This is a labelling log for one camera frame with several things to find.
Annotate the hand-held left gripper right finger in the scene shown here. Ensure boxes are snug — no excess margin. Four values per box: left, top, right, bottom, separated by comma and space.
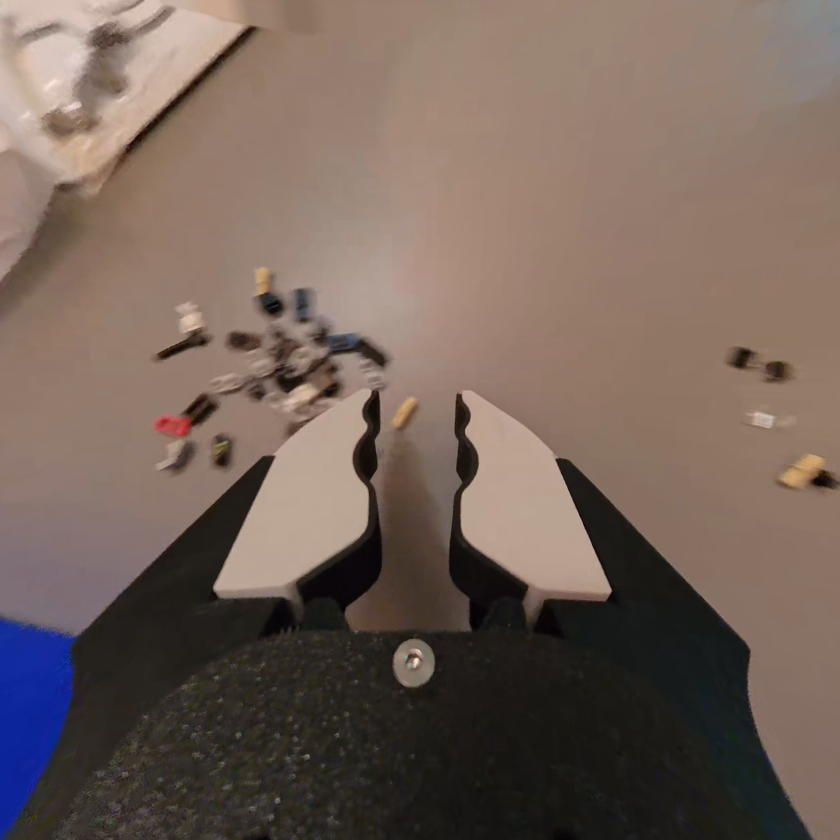
449, 389, 613, 627

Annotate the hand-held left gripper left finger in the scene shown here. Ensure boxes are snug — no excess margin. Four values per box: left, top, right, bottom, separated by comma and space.
212, 388, 383, 611

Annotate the pile of small toy bricks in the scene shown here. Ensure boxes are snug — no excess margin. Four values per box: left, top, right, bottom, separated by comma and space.
154, 266, 840, 490

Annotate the blue plastic bin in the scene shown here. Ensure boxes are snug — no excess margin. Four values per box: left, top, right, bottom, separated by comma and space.
0, 616, 78, 840

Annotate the grey desk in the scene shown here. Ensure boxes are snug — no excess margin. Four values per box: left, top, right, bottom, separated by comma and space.
0, 0, 840, 840

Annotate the white and wood book stand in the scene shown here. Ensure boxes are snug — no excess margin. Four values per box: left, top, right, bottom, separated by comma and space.
0, 0, 253, 194

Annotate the clear bag of small parts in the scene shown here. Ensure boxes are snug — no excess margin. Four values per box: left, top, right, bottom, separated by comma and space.
0, 0, 178, 191

